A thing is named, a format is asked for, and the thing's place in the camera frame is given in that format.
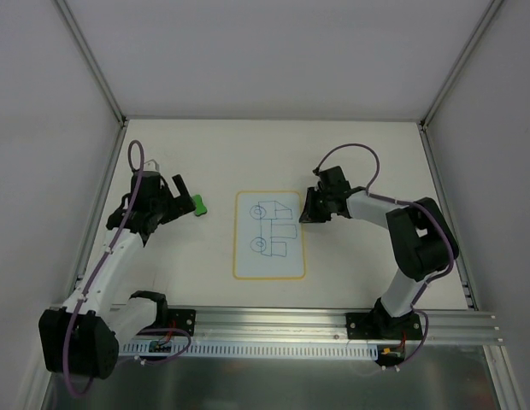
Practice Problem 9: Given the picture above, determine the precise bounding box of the green whiteboard eraser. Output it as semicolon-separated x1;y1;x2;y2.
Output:
191;194;208;217

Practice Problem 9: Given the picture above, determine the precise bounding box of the yellow framed small whiteboard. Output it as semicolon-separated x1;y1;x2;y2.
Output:
233;190;306;281

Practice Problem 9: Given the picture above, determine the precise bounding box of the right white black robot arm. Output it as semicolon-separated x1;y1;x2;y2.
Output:
299;166;459;338

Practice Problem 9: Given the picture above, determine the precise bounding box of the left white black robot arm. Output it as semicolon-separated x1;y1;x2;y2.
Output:
38;171;196;379

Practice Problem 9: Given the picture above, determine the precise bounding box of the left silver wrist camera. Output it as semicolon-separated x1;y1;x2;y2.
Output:
144;159;160;173

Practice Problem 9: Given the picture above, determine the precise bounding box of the left aluminium frame post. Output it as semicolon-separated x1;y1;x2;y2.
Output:
52;1;127;290

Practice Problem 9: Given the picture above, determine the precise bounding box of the aluminium frame post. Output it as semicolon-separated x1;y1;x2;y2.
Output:
52;1;127;290
421;1;519;312

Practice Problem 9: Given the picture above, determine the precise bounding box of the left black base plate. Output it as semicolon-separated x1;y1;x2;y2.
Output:
166;307;197;337

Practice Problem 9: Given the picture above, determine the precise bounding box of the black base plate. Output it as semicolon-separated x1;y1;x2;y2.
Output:
344;312;423;341
166;307;197;337

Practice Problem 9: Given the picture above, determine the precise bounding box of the aluminium mounting rail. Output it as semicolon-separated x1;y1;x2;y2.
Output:
171;306;504;345

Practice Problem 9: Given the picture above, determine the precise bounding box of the white slotted cable duct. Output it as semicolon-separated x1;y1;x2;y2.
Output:
120;339;379;361

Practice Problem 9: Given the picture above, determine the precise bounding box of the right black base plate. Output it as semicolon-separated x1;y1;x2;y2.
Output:
344;312;423;341

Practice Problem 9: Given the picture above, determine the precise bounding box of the right aluminium frame post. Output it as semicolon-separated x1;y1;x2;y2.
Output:
421;1;519;312

